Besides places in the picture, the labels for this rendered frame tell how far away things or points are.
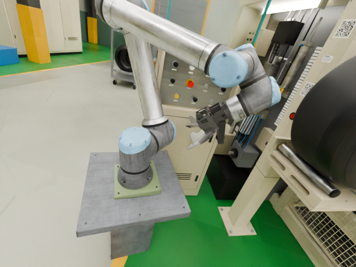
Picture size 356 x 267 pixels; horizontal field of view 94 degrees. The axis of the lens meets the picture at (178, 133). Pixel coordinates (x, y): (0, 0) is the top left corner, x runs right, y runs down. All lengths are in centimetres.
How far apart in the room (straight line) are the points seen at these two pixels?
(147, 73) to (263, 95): 52
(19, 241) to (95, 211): 82
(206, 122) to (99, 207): 61
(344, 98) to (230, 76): 47
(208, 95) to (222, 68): 76
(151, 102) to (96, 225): 59
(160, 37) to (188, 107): 72
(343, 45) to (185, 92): 82
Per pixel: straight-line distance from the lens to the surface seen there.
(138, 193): 91
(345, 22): 121
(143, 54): 86
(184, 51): 54
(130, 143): 77
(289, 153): 109
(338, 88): 86
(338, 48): 117
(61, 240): 155
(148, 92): 86
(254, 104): 61
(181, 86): 116
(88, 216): 88
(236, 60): 47
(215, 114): 63
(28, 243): 161
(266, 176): 134
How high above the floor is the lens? 133
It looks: 30 degrees down
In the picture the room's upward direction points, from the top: 13 degrees clockwise
